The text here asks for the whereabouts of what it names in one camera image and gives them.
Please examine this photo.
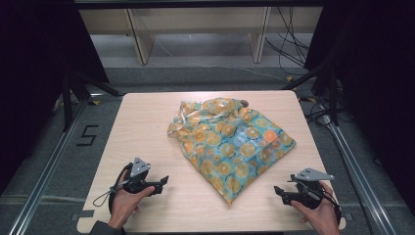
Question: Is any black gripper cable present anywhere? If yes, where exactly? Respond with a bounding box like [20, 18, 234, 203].
[108, 162, 134, 213]
[321, 186, 343, 226]

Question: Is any thin white floor cable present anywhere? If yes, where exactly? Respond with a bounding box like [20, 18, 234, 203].
[143, 19, 289, 83]

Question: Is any thin grey cord loop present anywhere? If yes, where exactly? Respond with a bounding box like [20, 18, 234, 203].
[92, 184, 126, 209]

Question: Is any aluminium floor rail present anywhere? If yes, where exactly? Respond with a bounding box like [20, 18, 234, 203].
[326, 121, 397, 235]
[8, 97, 90, 235]

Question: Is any black curtain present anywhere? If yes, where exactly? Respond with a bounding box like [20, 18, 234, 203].
[0, 0, 111, 194]
[304, 0, 415, 208]

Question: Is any black metal stand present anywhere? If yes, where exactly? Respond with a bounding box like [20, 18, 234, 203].
[61, 70, 122, 132]
[282, 62, 341, 127]

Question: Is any person's right hand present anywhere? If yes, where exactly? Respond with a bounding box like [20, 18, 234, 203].
[290, 181, 343, 233]

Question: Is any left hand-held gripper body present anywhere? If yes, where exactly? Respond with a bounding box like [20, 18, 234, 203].
[121, 157, 156, 196]

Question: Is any teal bag with orange print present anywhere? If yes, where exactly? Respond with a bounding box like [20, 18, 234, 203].
[166, 97, 298, 206]

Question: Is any bundle of black hanging cables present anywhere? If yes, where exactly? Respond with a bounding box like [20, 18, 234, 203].
[263, 6, 311, 76]

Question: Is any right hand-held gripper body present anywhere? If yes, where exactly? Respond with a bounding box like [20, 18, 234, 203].
[282, 167, 336, 211]

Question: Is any tangle of black floor cables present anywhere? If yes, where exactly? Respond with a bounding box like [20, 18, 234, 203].
[299, 93, 347, 127]

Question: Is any person's left hand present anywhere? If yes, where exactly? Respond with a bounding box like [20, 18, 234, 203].
[108, 171, 157, 229]

